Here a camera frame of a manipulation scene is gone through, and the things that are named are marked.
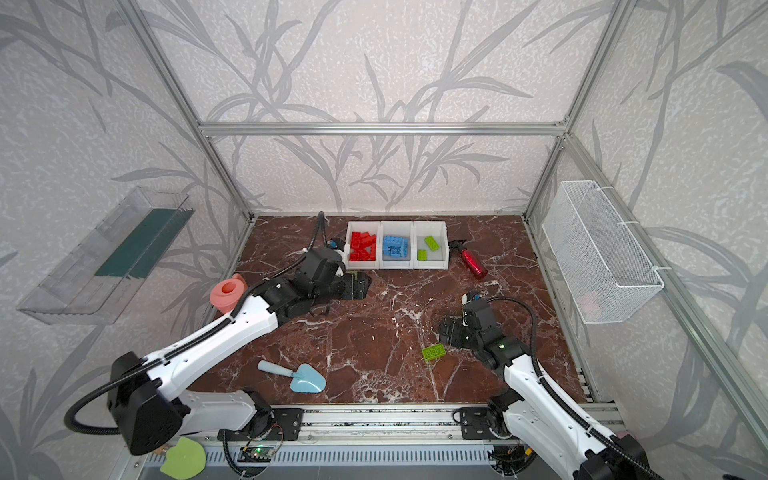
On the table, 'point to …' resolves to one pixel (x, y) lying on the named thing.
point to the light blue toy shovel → (304, 379)
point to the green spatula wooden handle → (187, 460)
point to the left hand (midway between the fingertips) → (364, 272)
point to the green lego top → (356, 275)
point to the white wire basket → (606, 273)
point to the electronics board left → (256, 454)
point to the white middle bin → (397, 229)
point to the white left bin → (373, 227)
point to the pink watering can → (227, 294)
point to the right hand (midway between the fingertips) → (451, 318)
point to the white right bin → (436, 260)
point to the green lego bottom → (433, 352)
